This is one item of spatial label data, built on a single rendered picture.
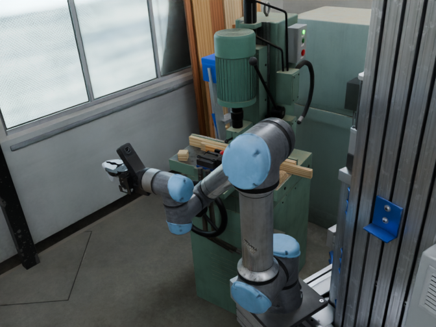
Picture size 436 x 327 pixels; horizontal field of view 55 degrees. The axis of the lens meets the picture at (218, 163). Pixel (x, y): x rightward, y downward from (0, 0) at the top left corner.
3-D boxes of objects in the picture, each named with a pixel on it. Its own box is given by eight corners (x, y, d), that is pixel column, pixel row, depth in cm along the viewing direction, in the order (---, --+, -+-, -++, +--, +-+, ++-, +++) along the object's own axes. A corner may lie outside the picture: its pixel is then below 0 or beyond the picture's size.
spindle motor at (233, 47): (209, 105, 188) (205, 34, 173) (230, 93, 200) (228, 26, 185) (243, 111, 179) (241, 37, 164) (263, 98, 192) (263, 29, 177)
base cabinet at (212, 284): (195, 296, 247) (184, 195, 212) (244, 241, 288) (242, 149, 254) (262, 328, 224) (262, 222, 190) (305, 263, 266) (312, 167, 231)
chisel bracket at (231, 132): (226, 146, 198) (225, 130, 194) (241, 134, 208) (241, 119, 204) (239, 149, 194) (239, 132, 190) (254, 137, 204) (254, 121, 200)
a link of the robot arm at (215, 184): (290, 96, 109) (195, 178, 143) (270, 111, 101) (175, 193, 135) (318, 132, 108) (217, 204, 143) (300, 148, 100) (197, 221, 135)
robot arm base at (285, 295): (312, 299, 135) (314, 276, 130) (276, 322, 128) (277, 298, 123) (281, 272, 146) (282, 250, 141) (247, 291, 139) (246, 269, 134)
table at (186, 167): (156, 178, 204) (155, 167, 201) (193, 152, 226) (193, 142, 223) (267, 213, 173) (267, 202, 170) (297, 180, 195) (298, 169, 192)
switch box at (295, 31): (285, 62, 197) (286, 27, 190) (294, 57, 205) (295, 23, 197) (297, 63, 194) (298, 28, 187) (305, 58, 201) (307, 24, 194)
